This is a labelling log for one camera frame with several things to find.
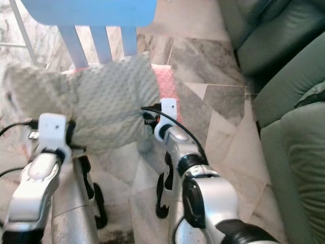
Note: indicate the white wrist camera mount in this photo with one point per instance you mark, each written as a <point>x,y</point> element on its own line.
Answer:
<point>168,108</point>
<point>52,129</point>

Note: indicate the light textured pillow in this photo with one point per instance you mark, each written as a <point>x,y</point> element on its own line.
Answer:
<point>106,96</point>

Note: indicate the light blue plastic kids chair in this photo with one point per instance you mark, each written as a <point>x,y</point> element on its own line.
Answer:
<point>91,12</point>

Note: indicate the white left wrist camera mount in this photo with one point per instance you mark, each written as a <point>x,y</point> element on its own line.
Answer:
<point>52,129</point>

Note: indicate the silver left robot leg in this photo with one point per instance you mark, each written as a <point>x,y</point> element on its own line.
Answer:
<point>73,213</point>

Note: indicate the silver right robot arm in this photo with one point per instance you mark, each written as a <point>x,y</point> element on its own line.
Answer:
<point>213,198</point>

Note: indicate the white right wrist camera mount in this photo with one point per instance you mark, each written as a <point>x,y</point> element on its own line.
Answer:
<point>168,108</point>

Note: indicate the white metal rack frame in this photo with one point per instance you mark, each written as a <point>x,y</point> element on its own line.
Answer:
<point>24,33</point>

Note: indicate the green leather sofa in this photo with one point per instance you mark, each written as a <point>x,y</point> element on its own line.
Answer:
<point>284,66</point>

